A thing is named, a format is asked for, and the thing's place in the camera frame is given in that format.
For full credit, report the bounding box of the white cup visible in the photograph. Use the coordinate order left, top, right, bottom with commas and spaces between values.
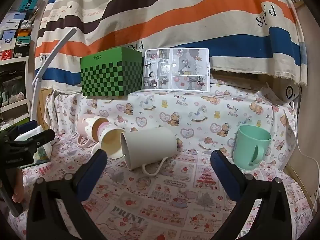
120, 127, 178, 176

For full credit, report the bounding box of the comic print sheet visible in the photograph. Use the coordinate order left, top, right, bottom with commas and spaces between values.
142, 47, 211, 92

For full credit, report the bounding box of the green checkered box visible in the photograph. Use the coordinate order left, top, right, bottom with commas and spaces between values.
80, 46, 144, 98

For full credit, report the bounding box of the person's left hand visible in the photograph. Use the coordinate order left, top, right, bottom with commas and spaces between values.
0, 167, 26, 204

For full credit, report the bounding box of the white round-faced device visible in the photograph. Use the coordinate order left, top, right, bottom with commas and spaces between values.
283, 83, 301, 103

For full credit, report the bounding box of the cream cup with pink band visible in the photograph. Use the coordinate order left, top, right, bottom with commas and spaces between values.
91, 122, 127, 159

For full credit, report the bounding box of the striped cloth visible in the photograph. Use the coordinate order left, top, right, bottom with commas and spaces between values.
34, 0, 308, 88

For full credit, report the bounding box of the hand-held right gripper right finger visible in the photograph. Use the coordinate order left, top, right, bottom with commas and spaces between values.
210, 150, 293, 240

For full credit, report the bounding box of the white plastic packet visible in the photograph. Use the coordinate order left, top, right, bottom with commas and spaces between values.
15, 126, 54, 167

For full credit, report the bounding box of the wooden board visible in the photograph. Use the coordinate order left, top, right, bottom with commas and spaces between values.
285, 0, 320, 202

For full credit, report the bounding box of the stack of boxes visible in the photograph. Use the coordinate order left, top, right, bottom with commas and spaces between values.
0, 0, 41, 61

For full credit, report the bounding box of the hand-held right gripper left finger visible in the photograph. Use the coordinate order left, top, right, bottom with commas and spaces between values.
26, 149, 108, 240

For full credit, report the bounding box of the mint green cup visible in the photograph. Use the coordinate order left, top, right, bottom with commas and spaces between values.
233, 125, 272, 171

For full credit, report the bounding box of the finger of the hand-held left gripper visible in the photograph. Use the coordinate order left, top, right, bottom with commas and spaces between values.
14, 129, 56, 153
11, 120, 38, 140

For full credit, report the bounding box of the white cable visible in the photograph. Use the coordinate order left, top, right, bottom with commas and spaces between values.
291, 100, 320, 207

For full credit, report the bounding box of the white desk lamp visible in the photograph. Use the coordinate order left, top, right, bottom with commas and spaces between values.
29, 27, 77, 122

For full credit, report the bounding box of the bear print cloth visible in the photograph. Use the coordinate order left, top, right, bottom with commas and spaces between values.
5, 79, 316, 240

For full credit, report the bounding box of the white shelf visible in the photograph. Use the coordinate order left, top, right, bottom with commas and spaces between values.
0, 55, 32, 132

